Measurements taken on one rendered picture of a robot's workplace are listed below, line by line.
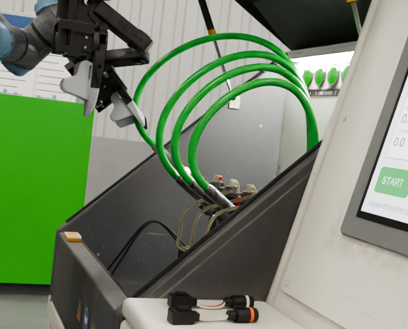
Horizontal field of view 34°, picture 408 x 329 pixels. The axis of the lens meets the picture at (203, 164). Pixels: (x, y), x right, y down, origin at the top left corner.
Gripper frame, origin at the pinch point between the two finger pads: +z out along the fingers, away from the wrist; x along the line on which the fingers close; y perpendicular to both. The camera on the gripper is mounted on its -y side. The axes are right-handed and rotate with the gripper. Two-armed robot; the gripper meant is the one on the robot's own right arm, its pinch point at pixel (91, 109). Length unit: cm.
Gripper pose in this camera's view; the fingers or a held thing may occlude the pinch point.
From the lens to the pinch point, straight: 116.1
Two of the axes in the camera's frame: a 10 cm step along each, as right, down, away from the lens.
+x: 3.3, 0.9, -9.4
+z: -1.2, 9.9, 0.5
